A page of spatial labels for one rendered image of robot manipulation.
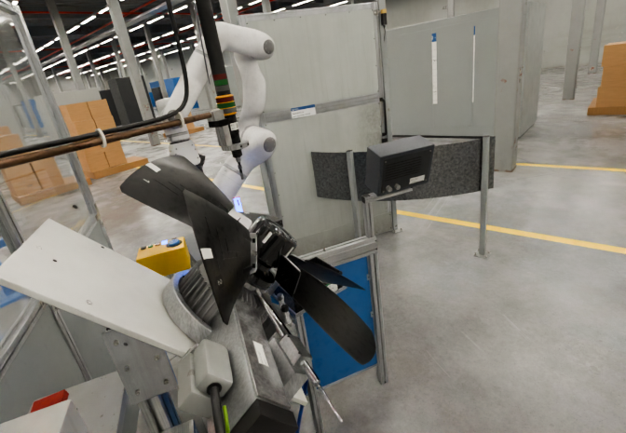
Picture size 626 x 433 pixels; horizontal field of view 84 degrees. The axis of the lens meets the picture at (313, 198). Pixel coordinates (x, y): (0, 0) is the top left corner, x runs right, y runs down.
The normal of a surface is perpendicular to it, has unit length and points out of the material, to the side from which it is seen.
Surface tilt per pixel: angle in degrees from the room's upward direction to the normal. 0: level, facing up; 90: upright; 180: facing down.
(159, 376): 90
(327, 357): 90
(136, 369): 90
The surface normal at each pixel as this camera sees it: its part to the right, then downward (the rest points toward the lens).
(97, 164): 0.74, 0.14
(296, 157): 0.35, 0.29
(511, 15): -0.65, 0.36
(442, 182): -0.02, 0.36
